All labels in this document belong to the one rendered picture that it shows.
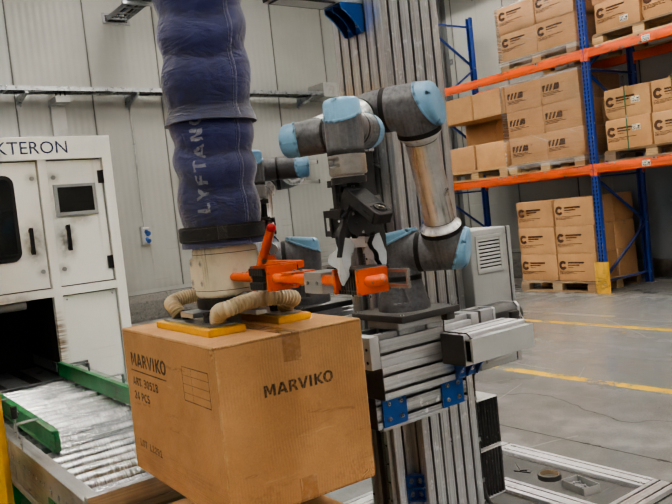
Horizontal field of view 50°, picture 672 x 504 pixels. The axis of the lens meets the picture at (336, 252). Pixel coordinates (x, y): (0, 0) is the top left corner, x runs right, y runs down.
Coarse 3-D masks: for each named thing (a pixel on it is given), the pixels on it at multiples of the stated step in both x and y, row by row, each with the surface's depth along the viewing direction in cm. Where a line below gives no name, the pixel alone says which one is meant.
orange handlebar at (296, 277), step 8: (248, 272) 184; (288, 272) 161; (296, 272) 159; (232, 280) 184; (240, 280) 180; (248, 280) 176; (272, 280) 166; (280, 280) 163; (288, 280) 160; (296, 280) 157; (328, 280) 147; (368, 280) 137; (376, 280) 137; (384, 280) 138
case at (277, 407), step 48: (144, 336) 191; (192, 336) 176; (240, 336) 169; (288, 336) 167; (336, 336) 175; (144, 384) 195; (192, 384) 168; (240, 384) 160; (288, 384) 167; (336, 384) 175; (144, 432) 200; (192, 432) 171; (240, 432) 160; (288, 432) 167; (336, 432) 175; (192, 480) 175; (240, 480) 160; (288, 480) 167; (336, 480) 174
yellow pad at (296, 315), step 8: (272, 312) 189; (280, 312) 187; (288, 312) 186; (296, 312) 187; (304, 312) 186; (256, 320) 191; (264, 320) 187; (272, 320) 184; (280, 320) 182; (288, 320) 183; (296, 320) 184
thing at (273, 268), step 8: (264, 264) 174; (272, 264) 175; (280, 264) 168; (288, 264) 169; (296, 264) 170; (256, 272) 168; (264, 272) 166; (272, 272) 166; (280, 272) 168; (256, 280) 170; (264, 280) 167; (256, 288) 169; (264, 288) 166; (272, 288) 166; (280, 288) 168; (288, 288) 169
